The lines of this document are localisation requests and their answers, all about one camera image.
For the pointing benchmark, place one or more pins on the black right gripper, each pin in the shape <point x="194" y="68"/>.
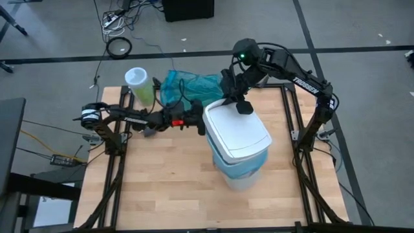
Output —
<point x="237" y="84"/>

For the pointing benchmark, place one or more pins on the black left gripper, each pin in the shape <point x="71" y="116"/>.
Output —
<point x="194" y="113"/>

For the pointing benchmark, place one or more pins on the white bin lid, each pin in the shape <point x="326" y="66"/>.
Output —
<point x="236" y="129"/>

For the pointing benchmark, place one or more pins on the teal trash bag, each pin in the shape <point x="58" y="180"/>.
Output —
<point x="194" y="87"/>

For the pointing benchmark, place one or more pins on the light blue bin liner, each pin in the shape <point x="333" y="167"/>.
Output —
<point x="239" y="166"/>

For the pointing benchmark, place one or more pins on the white plastic trash bin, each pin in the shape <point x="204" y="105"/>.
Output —
<point x="242" y="184"/>

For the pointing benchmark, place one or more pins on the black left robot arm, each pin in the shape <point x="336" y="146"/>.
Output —
<point x="129" y="118"/>

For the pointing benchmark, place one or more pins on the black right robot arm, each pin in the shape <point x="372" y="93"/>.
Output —
<point x="291" y="74"/>

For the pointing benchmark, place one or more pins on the grey yellow sponge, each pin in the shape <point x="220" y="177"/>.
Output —
<point x="148" y="132"/>

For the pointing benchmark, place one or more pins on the green wipes canister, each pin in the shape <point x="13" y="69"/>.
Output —
<point x="140" y="87"/>

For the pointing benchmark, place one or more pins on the black computer box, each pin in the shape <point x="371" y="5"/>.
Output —
<point x="187" y="9"/>

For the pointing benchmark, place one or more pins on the white power strip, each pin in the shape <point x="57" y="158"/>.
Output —
<point x="111" y="22"/>

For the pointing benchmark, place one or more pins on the black power adapter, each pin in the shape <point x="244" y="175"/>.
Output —
<point x="63" y="160"/>

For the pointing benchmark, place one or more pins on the white floor board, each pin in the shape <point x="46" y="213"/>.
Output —
<point x="53" y="212"/>

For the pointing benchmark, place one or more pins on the black steel stand beam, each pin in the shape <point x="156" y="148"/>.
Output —
<point x="42" y="187"/>

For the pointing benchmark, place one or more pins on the black equipment piece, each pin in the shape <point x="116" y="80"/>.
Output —
<point x="410" y="59"/>

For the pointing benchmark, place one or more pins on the black side table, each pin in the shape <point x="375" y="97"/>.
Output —
<point x="11" y="139"/>

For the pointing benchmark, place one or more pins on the black chair leg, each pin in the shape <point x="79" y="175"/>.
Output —
<point x="6" y="67"/>
<point x="14" y="22"/>

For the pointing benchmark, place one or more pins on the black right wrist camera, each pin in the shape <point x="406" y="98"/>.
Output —
<point x="244" y="107"/>

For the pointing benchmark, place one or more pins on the black metal table frame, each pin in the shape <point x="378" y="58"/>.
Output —
<point x="115" y="194"/>

